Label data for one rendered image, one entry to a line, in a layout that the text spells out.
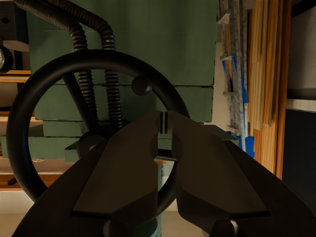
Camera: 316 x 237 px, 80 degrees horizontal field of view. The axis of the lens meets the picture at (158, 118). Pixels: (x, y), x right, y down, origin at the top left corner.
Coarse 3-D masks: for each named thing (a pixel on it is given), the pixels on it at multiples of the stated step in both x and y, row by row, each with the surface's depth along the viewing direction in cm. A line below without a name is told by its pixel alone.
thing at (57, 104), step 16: (48, 96) 46; (64, 96) 46; (96, 96) 46; (128, 96) 46; (144, 96) 46; (192, 96) 46; (208, 96) 46; (48, 112) 47; (64, 112) 47; (96, 112) 47; (128, 112) 46; (144, 112) 46; (192, 112) 46; (208, 112) 46
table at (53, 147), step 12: (36, 132) 52; (216, 132) 55; (36, 144) 48; (48, 144) 48; (60, 144) 48; (72, 144) 41; (168, 144) 47; (36, 156) 48; (48, 156) 48; (60, 156) 48; (72, 156) 38
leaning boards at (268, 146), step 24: (264, 0) 145; (288, 0) 142; (264, 24) 148; (288, 24) 143; (264, 48) 151; (288, 48) 146; (264, 72) 153; (264, 96) 157; (264, 120) 158; (264, 144) 175
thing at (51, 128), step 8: (48, 120) 47; (48, 128) 47; (56, 128) 47; (64, 128) 47; (72, 128) 47; (80, 128) 47; (64, 136) 48; (72, 136) 48; (80, 136) 47; (160, 136) 47; (168, 136) 47
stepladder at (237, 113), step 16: (240, 0) 112; (224, 16) 117; (240, 16) 113; (224, 32) 127; (240, 32) 115; (224, 48) 129; (240, 48) 117; (224, 64) 133; (240, 64) 118; (240, 80) 116; (240, 96) 117; (240, 112) 119; (240, 128) 121; (240, 144) 123
